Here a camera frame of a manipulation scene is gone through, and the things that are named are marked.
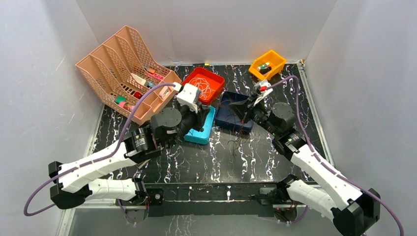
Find red square tray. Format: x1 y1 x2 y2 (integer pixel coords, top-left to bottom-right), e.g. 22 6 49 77
182 67 225 105

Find black tube in bin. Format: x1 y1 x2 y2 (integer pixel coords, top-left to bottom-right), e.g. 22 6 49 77
259 66 271 75

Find yellow plastic bin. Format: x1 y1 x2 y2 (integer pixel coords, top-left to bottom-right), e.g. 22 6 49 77
249 50 287 80

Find white thin cable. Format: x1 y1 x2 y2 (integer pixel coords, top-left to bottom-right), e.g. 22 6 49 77
189 76 216 101

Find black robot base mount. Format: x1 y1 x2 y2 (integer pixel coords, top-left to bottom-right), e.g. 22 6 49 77
116 182 310 225

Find red ball in organizer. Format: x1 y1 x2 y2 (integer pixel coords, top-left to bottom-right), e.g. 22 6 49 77
133 92 142 99

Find white box in organizer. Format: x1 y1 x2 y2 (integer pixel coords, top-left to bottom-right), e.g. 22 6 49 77
131 73 149 87

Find cyan square tray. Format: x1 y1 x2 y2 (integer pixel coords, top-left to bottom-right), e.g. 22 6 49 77
184 106 216 145

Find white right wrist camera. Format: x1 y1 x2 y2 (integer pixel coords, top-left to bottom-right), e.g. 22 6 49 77
254 80 273 105

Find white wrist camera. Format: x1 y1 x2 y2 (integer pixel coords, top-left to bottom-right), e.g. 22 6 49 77
176 84 201 114
254 80 273 105

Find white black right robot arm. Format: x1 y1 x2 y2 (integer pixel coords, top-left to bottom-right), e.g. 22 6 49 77
229 97 380 236

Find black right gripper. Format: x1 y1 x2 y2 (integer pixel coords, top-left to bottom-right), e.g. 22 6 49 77
229 93 279 137

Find pink marker in organizer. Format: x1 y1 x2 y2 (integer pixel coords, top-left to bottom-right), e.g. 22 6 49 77
145 67 164 80

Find green pink tape rolls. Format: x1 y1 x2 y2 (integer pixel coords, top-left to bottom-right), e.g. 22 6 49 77
114 95 136 112

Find aluminium frame rail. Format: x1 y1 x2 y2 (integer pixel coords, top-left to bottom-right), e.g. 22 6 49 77
63 185 327 209

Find brown thin cable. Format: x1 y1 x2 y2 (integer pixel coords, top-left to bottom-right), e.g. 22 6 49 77
218 97 243 124
227 123 251 157

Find navy blue square tray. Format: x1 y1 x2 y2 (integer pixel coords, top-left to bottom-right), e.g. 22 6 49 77
214 91 254 134

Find green white tube in bin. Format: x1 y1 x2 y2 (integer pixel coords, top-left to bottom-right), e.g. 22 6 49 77
257 62 270 71

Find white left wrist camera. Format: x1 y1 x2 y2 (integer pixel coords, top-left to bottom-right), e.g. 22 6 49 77
176 84 201 114

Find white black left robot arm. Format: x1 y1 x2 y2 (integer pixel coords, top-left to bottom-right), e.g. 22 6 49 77
49 105 210 209

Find peach plastic file organizer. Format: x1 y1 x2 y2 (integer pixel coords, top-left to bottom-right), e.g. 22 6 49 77
76 26 181 117

